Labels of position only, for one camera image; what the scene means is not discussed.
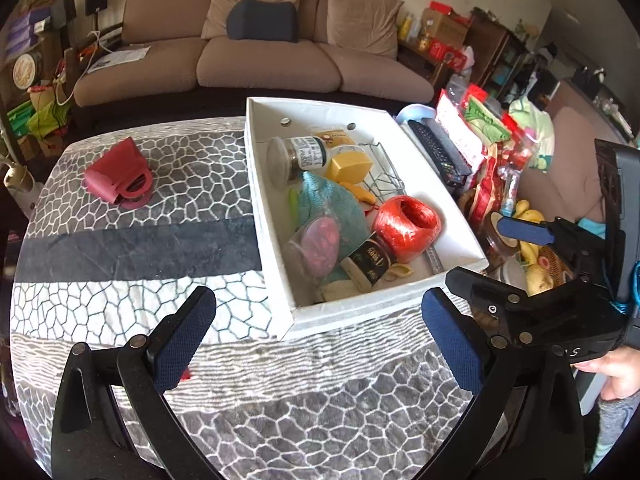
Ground white storage box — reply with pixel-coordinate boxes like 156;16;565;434
245;96;490;342

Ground black remote control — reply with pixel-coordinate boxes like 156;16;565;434
407;120;471;186

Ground stack of purple boxes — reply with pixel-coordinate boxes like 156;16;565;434
5;7;51;56

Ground green plastic bags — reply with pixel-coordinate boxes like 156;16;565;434
7;100;68;136

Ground black lumbar cushion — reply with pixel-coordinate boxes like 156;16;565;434
226;0;300;43

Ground papers on sofa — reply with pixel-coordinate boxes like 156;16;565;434
92;46;151;68

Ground clear glass jar white label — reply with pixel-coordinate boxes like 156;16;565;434
266;135;331;191

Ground pink pouch in plastic bag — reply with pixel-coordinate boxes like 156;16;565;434
287;215;346;281

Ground person's right forearm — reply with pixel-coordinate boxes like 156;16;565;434
590;392;640;476

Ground person's right hand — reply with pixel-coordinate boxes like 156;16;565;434
575;346;640;403

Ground yellow block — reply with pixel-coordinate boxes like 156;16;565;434
327;152;373;183

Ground red twine ball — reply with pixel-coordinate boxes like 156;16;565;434
371;196;443;263

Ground bunch of bananas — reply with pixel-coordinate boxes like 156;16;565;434
512;200;556;296

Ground cardboard box with red lid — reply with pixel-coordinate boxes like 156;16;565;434
420;2;471;48

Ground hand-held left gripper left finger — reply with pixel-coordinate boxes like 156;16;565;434
50;285;218;480

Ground orange yellow toy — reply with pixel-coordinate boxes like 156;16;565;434
345;182;381;208

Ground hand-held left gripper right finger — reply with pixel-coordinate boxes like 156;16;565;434
415;287;587;480

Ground light blue bowl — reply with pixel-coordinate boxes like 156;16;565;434
395;104;438;126

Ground yellow bottles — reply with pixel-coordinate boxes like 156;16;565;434
397;12;421;41

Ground teal mesh cloth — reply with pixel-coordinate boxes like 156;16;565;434
295;170;373;281

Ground red mug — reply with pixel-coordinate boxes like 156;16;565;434
83;137;153;209

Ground round yellow tin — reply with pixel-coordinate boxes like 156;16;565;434
12;51;43;90

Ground green snack packets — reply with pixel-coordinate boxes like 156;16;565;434
465;97;511;141

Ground chrome wire rack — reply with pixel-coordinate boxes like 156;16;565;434
357;141;407;196

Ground black can gold label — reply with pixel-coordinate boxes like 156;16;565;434
340;232;398;293

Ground dark wooden cabinet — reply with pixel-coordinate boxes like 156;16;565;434
470;10;526;91

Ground red white snack packet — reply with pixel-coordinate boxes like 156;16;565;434
435;89;488;166

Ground brown fabric sofa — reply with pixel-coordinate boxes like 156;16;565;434
72;0;436;106

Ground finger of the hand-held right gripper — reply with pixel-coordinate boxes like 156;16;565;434
445;266;611;348
497;214;608;281

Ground brown armchair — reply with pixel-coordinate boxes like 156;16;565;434
520;80;626;221

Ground light green plastic bag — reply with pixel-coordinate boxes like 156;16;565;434
507;97;556;171

